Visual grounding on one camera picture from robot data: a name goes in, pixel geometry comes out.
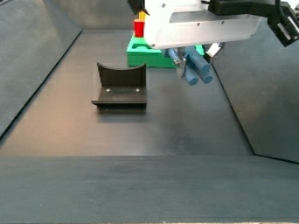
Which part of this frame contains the green shape sorter block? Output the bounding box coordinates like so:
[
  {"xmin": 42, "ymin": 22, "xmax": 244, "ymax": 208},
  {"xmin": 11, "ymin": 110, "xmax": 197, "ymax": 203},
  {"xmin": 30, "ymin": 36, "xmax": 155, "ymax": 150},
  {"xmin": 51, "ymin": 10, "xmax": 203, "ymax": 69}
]
[{"xmin": 126, "ymin": 32, "xmax": 206, "ymax": 69}]

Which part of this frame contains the black fixture bracket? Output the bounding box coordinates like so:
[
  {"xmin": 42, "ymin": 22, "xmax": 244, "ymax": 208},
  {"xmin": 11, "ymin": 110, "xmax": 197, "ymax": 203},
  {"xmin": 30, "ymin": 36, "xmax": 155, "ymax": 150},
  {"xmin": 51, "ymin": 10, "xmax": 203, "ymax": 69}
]
[{"xmin": 91, "ymin": 63, "xmax": 147, "ymax": 107}]

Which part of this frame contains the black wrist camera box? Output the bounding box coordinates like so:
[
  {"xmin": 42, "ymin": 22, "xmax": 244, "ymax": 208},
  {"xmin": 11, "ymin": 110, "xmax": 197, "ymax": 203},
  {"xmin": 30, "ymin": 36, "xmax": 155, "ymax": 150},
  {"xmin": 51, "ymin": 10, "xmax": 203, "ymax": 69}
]
[{"xmin": 209, "ymin": 0, "xmax": 299, "ymax": 46}]

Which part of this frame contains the red square peg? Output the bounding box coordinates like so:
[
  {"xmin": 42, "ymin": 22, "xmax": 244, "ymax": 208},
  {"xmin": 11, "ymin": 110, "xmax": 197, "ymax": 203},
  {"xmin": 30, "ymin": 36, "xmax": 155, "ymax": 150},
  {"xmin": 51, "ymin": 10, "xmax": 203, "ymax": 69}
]
[{"xmin": 134, "ymin": 19, "xmax": 146, "ymax": 38}]

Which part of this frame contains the yellow rectangular peg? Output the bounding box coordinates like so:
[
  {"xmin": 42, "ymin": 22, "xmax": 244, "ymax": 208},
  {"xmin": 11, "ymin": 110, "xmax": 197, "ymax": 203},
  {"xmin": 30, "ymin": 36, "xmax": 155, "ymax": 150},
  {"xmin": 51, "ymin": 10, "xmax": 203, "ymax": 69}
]
[{"xmin": 139, "ymin": 11, "xmax": 147, "ymax": 22}]

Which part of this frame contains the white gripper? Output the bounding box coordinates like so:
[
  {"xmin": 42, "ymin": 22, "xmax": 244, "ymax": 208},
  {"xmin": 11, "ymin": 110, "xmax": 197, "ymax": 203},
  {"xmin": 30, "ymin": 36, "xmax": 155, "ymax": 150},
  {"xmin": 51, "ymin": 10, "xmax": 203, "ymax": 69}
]
[{"xmin": 145, "ymin": 0, "xmax": 261, "ymax": 79}]

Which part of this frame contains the blue three prong object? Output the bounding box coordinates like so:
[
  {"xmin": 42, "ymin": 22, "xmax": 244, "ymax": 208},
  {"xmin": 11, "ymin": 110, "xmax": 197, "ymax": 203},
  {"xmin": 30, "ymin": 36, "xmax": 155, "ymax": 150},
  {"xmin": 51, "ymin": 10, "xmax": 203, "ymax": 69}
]
[{"xmin": 163, "ymin": 45, "xmax": 213, "ymax": 86}]

